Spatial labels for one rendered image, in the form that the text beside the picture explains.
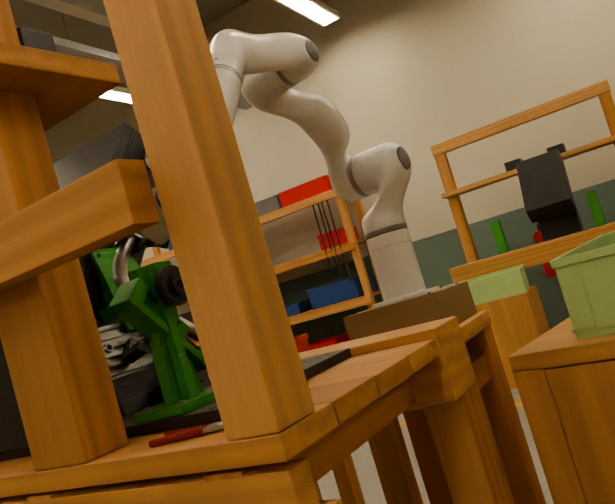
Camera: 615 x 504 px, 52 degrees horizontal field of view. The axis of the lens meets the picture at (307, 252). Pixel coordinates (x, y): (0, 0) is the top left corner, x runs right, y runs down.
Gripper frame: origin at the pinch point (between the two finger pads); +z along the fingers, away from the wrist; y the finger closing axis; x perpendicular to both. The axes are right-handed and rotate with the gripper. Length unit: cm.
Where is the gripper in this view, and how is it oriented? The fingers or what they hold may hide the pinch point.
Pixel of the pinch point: (129, 242)
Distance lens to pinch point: 141.8
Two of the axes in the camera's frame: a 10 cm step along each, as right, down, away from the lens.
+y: -7.1, -5.4, -4.4
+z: -7.0, 5.2, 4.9
